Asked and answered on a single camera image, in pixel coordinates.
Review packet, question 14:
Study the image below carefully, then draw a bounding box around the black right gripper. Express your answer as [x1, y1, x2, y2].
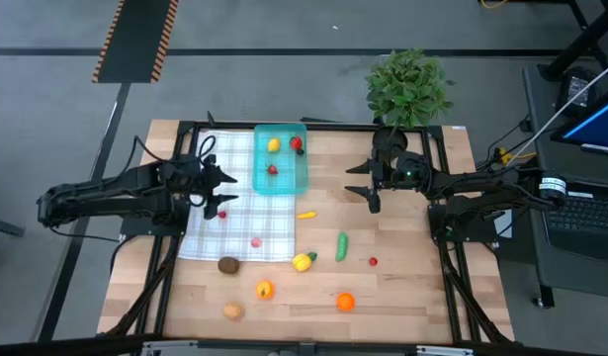
[344, 150, 433, 216]

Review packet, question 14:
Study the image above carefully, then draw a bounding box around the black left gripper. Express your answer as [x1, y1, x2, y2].
[172, 153, 240, 222]

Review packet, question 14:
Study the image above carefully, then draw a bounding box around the green toy pea pod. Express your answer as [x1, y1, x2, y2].
[335, 231, 350, 263]

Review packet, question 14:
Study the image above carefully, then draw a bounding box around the brown toy kiwi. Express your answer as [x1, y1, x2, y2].
[217, 255, 241, 277]

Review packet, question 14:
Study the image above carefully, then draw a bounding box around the yellow toy pineapple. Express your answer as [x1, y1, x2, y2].
[292, 251, 318, 273]

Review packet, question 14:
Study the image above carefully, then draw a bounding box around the orange toy persimmon with leaf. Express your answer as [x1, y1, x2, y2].
[255, 279, 276, 301]

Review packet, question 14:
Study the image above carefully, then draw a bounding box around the orange toy mandarin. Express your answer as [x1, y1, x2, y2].
[335, 292, 357, 313]

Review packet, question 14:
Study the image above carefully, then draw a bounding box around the teal plastic tupperware container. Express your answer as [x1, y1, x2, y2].
[252, 123, 309, 195]

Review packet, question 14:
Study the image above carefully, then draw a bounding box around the white grey checkered cloth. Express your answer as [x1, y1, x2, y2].
[178, 129, 298, 262]

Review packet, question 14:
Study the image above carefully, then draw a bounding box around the green plant in black pot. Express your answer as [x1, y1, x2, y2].
[365, 47, 456, 162]

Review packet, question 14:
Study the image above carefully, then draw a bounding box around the black orange striped floor mat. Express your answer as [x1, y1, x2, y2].
[91, 0, 180, 84]

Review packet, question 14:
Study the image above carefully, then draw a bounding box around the black laptop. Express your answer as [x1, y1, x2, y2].
[538, 187, 608, 263]

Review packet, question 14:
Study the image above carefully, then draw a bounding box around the grey furniture leg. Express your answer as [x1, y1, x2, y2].
[0, 216, 27, 238]

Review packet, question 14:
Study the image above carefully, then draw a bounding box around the black power adapter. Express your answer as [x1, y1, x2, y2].
[555, 66, 601, 118]

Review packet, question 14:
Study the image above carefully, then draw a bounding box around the monitor with blue screen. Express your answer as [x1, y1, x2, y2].
[550, 83, 608, 158]

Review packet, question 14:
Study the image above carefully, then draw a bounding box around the black stand beam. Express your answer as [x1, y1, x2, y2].
[538, 0, 608, 83]

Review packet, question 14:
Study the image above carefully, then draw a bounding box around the black aluminium table frame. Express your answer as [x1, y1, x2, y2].
[98, 112, 516, 347]

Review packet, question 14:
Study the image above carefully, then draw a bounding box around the yellow cable plug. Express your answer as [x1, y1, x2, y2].
[495, 146, 537, 167]

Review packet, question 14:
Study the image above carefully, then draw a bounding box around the white cable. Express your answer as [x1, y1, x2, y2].
[503, 58, 608, 169]

